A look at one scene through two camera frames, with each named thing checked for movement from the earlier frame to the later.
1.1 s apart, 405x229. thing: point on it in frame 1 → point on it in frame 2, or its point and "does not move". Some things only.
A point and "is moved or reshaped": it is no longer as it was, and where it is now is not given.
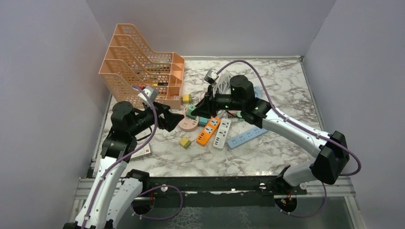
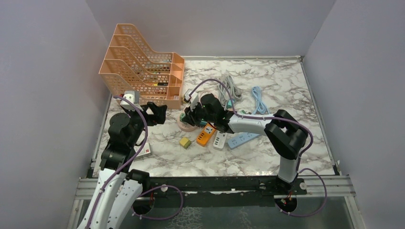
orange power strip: [208, 131] does not move
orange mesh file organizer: [130, 62] does not move
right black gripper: [204, 108] → [189, 117]
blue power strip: [237, 141] does not move
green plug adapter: [188, 112] is moved or reshaped
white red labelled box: [144, 151] does not move
